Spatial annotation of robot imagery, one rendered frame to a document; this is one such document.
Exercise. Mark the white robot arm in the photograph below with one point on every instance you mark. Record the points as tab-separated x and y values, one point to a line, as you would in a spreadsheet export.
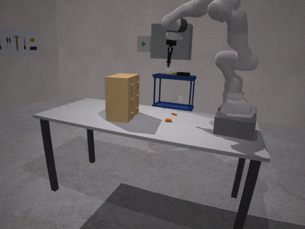
233	104

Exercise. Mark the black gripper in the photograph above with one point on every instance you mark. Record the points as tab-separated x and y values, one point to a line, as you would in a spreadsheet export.
170	50

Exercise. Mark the small tan wooden chest of drawers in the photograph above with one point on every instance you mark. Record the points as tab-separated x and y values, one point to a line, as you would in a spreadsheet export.
116	97

